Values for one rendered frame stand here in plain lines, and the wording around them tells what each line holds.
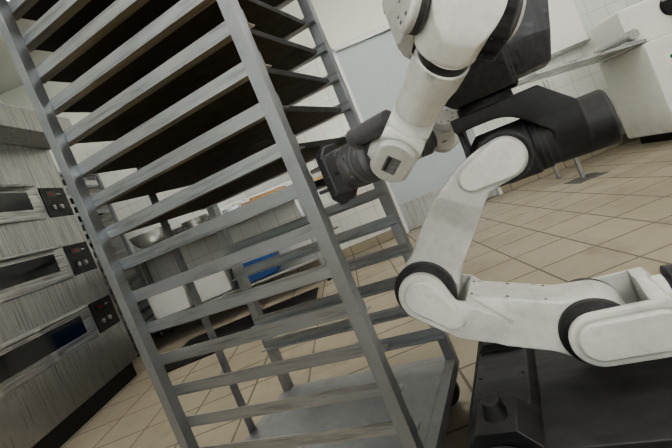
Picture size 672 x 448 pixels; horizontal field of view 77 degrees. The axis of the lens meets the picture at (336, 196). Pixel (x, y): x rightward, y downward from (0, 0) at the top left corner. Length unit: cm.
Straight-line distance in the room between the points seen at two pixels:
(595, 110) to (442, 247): 40
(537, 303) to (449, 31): 66
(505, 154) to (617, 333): 40
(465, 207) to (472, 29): 49
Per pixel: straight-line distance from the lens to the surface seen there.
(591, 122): 94
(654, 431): 98
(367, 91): 460
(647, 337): 101
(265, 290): 98
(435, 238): 98
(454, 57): 53
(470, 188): 91
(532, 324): 104
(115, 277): 123
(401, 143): 63
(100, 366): 344
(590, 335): 100
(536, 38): 90
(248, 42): 89
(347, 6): 482
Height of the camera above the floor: 76
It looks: 1 degrees down
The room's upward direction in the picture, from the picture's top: 23 degrees counter-clockwise
